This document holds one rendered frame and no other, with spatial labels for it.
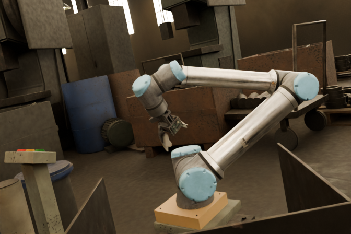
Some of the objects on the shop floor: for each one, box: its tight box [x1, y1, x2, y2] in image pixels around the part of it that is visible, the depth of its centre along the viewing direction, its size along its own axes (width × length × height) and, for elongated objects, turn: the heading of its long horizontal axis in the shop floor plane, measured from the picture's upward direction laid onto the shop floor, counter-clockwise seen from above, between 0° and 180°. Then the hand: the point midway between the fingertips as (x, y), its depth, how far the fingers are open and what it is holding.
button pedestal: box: [4, 151, 64, 234], centre depth 152 cm, size 16×24×62 cm, turn 113°
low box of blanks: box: [126, 85, 243, 158], centre depth 335 cm, size 93×73×66 cm
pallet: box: [334, 54, 351, 81], centre depth 605 cm, size 120×81×44 cm
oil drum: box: [61, 75, 117, 154], centre depth 419 cm, size 59×59×89 cm
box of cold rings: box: [237, 40, 338, 110], centre depth 433 cm, size 103×83×75 cm
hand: (176, 139), depth 155 cm, fingers open, 14 cm apart
